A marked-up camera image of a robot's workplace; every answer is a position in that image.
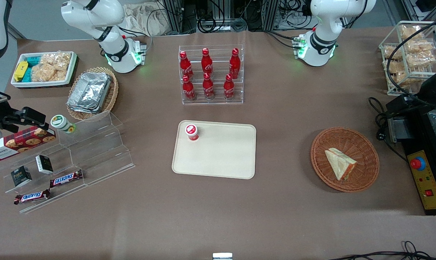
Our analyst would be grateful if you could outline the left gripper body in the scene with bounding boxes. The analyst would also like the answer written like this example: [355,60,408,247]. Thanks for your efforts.
[419,62,436,107]

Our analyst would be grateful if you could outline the triangular sandwich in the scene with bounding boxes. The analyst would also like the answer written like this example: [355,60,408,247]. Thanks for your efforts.
[325,148,358,181]

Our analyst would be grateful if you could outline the oval light wicker basket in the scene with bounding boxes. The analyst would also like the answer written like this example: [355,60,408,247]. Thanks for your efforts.
[67,67,119,121]

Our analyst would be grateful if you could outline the round brown wicker basket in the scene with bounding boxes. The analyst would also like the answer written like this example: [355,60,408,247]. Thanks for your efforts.
[311,127,380,192]

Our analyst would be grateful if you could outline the beige plastic tray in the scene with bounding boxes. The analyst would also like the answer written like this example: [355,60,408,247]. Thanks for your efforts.
[172,120,257,179]

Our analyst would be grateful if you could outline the red tartan cookie box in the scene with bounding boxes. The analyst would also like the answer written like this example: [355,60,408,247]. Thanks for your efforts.
[0,126,56,161]

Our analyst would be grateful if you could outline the green lidded small jar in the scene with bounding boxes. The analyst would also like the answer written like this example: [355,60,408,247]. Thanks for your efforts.
[50,115,76,134]

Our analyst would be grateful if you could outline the bagged fried snack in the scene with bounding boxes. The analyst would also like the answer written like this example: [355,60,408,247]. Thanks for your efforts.
[406,51,436,68]
[384,60,409,89]
[406,39,435,55]
[384,45,403,60]
[400,25,424,40]

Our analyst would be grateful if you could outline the yellow snack packet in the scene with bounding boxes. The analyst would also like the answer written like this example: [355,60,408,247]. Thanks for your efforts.
[14,61,29,82]

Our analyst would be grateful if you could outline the small dark carton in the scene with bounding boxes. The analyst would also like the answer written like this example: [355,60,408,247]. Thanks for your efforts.
[11,166,33,187]
[35,155,54,174]

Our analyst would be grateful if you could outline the bagged rice crackers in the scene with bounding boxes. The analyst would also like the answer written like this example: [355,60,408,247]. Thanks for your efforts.
[31,51,72,82]

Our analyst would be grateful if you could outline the teal snack packet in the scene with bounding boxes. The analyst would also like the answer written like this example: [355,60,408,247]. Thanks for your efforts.
[23,55,42,83]

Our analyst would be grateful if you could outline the white rectangular plastic bin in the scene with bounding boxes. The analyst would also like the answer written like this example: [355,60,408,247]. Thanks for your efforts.
[10,51,77,88]

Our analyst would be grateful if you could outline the stacked foil containers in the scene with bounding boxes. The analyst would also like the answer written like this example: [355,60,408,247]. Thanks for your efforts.
[67,72,112,114]

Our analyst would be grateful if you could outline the snickers chocolate bar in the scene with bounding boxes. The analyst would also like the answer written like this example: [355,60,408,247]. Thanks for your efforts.
[14,189,51,205]
[50,170,84,188]

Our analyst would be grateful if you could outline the clear acrylic stepped shelf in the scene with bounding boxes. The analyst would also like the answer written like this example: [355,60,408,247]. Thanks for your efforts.
[0,111,135,214]

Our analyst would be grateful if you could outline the black control unit yellow panel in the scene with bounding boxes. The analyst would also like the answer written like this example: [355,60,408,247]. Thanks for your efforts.
[386,99,436,216]

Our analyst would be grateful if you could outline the beige crumpled cloth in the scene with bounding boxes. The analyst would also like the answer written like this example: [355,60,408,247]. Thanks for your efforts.
[122,4,168,36]

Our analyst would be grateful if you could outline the red cola bottle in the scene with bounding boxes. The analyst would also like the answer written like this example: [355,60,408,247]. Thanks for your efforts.
[201,48,213,75]
[182,75,196,101]
[223,74,235,100]
[229,48,240,79]
[179,51,194,80]
[202,73,215,100]

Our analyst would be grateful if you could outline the red lidded small cup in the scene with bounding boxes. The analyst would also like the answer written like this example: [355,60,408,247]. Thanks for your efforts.
[185,124,199,142]

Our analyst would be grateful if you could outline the clear acrylic bottle rack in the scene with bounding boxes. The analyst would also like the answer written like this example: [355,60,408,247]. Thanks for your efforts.
[179,45,244,105]

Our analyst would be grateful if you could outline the white wire rack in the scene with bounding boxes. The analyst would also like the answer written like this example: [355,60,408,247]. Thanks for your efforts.
[379,21,436,96]

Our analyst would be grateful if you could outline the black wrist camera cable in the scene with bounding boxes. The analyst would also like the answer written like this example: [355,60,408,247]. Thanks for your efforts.
[386,16,436,96]

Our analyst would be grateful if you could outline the black power cable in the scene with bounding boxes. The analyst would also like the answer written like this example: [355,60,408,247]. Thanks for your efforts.
[368,97,408,162]

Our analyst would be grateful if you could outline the black cable on floor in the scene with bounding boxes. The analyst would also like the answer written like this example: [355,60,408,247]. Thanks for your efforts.
[326,241,436,260]

